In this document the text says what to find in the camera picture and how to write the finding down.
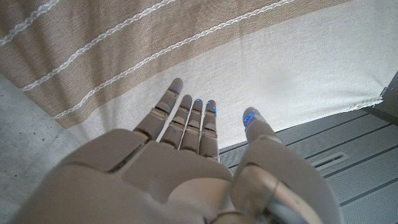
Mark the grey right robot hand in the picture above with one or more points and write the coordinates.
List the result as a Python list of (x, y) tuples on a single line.
[(161, 180)]

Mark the beige striped cloth backdrop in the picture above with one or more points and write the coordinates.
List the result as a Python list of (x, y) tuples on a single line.
[(280, 62)]

